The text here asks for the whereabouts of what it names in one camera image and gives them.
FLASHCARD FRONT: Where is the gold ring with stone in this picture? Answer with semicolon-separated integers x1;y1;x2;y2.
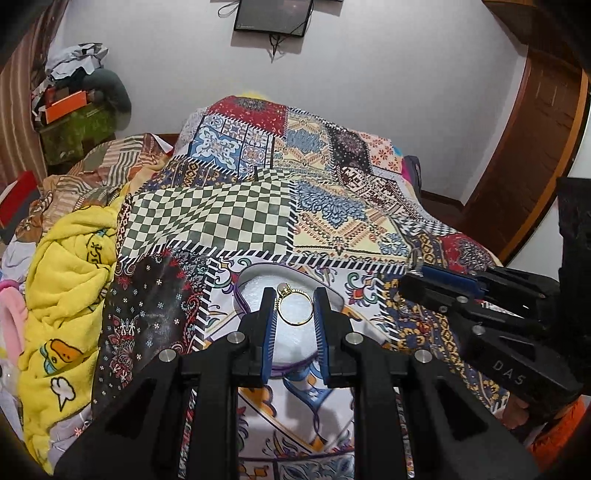
275;282;317;328

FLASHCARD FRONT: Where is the small black wall monitor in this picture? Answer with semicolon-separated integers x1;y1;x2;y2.
233;0;312;38

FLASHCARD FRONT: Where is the striped brown quilt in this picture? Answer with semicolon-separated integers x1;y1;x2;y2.
15;133;173;243

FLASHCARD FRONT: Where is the colourful patchwork bedspread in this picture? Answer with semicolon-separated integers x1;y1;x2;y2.
89;94;512;480

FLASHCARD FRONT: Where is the striped brown curtain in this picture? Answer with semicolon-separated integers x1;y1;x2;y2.
1;1;68;185

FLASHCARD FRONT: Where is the orange box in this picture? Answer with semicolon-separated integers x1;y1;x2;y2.
45;91;87;124

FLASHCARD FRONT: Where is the green patterned box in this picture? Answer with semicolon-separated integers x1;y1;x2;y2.
39;103;116;166

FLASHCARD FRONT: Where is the brown wooden door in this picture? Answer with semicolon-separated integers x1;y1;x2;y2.
460;1;590;262

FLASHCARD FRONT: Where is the grey white clothes pile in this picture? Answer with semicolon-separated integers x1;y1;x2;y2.
31;42;109;98

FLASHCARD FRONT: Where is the purple heart-shaped jewelry tin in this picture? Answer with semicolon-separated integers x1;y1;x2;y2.
233;262;324;377

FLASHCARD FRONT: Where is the yellow cartoon blanket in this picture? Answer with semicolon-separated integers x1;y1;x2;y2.
18;201;121;473

